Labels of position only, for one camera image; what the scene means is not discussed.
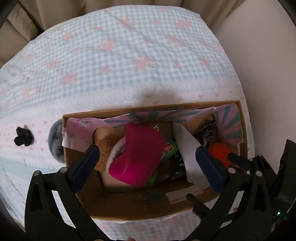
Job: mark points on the black white patterned scrunchie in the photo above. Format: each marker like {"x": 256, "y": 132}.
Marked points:
{"x": 207, "y": 134}

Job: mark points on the pink zip pouch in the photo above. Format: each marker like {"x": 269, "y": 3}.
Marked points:
{"x": 136, "y": 155}

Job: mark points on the checkered floral bed sheet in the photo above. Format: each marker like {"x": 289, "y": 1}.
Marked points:
{"x": 129, "y": 58}

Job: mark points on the orange pompom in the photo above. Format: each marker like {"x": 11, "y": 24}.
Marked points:
{"x": 220, "y": 153}

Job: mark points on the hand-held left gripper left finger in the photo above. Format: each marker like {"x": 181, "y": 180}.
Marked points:
{"x": 84, "y": 166}

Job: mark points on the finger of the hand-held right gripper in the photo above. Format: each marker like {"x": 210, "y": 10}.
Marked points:
{"x": 239, "y": 160}
{"x": 198, "y": 205}

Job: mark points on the beige curtain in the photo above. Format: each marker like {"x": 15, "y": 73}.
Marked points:
{"x": 16, "y": 27}

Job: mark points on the brown plush insole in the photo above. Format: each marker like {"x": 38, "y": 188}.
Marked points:
{"x": 106, "y": 148}

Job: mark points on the grey rolled sock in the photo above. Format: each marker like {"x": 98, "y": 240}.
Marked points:
{"x": 55, "y": 143}

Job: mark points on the white paper sheet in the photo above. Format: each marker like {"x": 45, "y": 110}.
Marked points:
{"x": 187, "y": 148}

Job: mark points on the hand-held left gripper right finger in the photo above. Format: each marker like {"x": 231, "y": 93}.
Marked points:
{"x": 209, "y": 166}

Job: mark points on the cardboard box with pink lining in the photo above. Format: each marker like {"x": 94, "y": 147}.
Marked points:
{"x": 129, "y": 204}

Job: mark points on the green snack packet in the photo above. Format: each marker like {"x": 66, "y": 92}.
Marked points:
{"x": 170, "y": 148}

